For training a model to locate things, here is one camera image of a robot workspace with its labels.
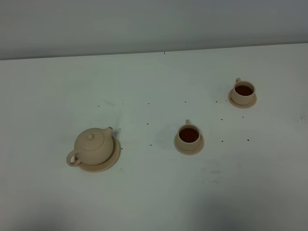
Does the beige far cup saucer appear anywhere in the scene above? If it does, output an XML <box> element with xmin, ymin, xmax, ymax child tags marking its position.
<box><xmin>228</xmin><ymin>90</ymin><xmax>257</xmax><ymax>109</ymax></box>

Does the beige cup saucer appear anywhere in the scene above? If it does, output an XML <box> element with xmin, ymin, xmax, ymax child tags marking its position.
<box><xmin>174</xmin><ymin>134</ymin><xmax>205</xmax><ymax>155</ymax></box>
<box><xmin>228</xmin><ymin>90</ymin><xmax>257</xmax><ymax>109</ymax></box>

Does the beige far teacup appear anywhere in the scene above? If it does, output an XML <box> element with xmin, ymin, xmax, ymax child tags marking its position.
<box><xmin>232</xmin><ymin>78</ymin><xmax>255</xmax><ymax>104</ymax></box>

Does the beige teacup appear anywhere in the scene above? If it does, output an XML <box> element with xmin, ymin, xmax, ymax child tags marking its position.
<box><xmin>177</xmin><ymin>119</ymin><xmax>200</xmax><ymax>142</ymax></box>
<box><xmin>232</xmin><ymin>78</ymin><xmax>255</xmax><ymax>104</ymax></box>

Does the beige near cup saucer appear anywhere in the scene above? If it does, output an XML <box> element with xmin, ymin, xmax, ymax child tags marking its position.
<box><xmin>174</xmin><ymin>134</ymin><xmax>205</xmax><ymax>155</ymax></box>

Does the beige teapot saucer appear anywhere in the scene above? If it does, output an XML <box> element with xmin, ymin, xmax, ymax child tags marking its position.
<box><xmin>78</xmin><ymin>137</ymin><xmax>121</xmax><ymax>173</ymax></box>

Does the beige clay teapot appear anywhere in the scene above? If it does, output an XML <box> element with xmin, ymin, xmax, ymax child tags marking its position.
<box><xmin>66</xmin><ymin>127</ymin><xmax>114</xmax><ymax>167</ymax></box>

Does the beige near teacup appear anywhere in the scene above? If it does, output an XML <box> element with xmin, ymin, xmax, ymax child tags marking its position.
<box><xmin>177</xmin><ymin>119</ymin><xmax>200</xmax><ymax>142</ymax></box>

